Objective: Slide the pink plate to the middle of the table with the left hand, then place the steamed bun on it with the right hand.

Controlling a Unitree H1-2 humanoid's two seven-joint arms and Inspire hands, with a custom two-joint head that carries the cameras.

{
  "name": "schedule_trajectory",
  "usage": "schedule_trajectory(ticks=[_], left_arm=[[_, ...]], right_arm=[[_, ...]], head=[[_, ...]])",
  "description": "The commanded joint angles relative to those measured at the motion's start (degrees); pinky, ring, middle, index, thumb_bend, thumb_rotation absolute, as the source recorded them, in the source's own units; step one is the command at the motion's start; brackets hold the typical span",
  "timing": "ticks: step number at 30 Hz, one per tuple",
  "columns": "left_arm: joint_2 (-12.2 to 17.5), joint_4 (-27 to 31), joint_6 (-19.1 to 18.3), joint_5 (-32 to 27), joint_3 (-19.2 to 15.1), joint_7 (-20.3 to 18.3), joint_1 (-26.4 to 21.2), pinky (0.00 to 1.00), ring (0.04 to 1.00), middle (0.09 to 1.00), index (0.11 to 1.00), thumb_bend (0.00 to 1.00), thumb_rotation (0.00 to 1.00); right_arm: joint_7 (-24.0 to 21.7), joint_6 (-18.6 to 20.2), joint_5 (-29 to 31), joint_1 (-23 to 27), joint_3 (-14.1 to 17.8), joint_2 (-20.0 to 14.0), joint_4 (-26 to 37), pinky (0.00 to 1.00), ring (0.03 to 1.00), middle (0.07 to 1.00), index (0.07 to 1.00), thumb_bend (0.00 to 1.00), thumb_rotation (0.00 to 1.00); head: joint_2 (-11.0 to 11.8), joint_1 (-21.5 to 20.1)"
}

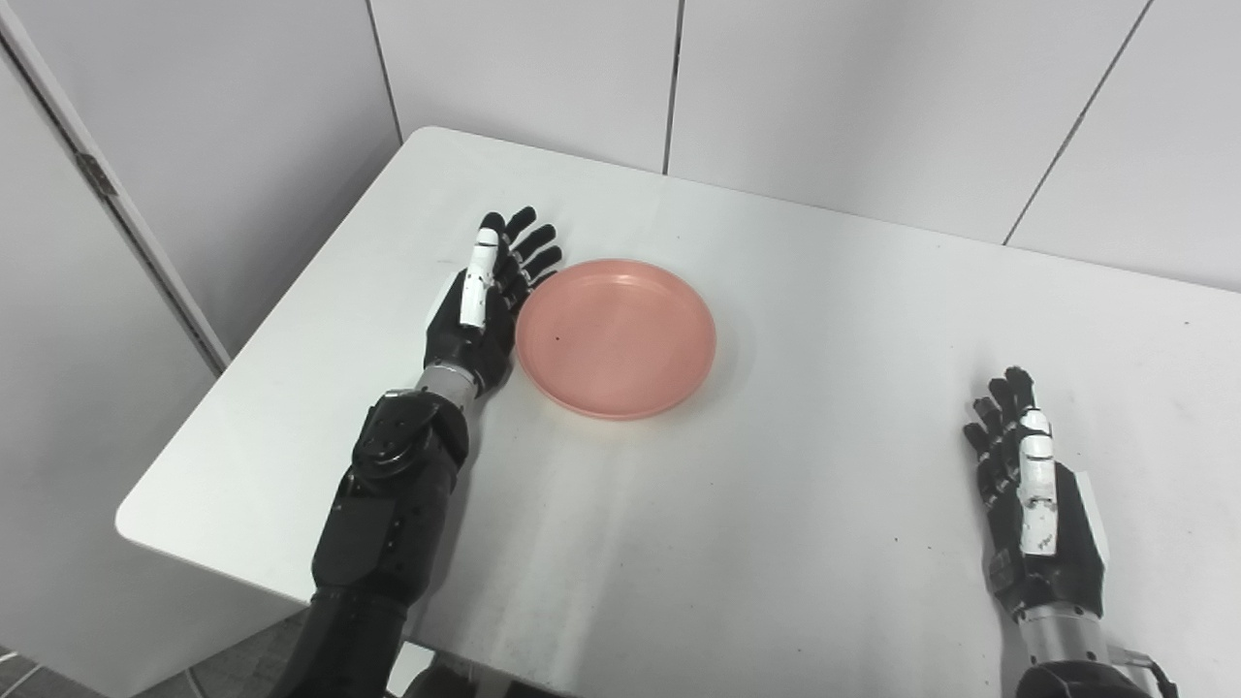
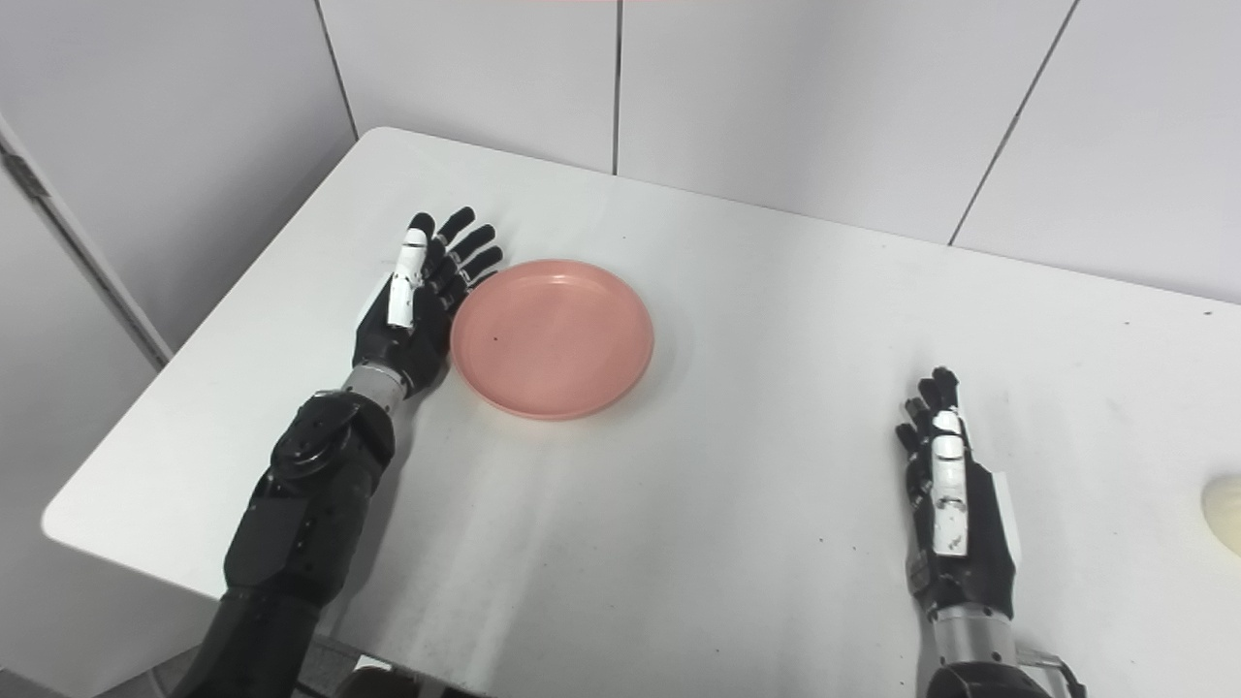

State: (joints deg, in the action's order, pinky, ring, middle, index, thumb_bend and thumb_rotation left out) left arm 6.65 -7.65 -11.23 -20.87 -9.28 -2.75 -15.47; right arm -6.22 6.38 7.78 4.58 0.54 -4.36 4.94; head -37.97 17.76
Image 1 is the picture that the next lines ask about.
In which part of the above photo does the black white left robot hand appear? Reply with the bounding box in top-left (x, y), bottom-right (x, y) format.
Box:
top-left (424, 206), bottom-right (563, 397)

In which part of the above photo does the small metal wall hinge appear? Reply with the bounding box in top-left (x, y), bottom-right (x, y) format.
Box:
top-left (78, 153), bottom-right (119, 198)

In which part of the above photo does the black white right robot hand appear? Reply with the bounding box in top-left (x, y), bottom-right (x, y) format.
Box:
top-left (963, 365), bottom-right (1108, 621)

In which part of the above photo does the pink round plate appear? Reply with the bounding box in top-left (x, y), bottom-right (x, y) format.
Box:
top-left (515, 258), bottom-right (718, 421)

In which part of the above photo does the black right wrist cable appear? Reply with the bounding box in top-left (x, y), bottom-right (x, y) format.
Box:
top-left (1105, 645), bottom-right (1181, 698)

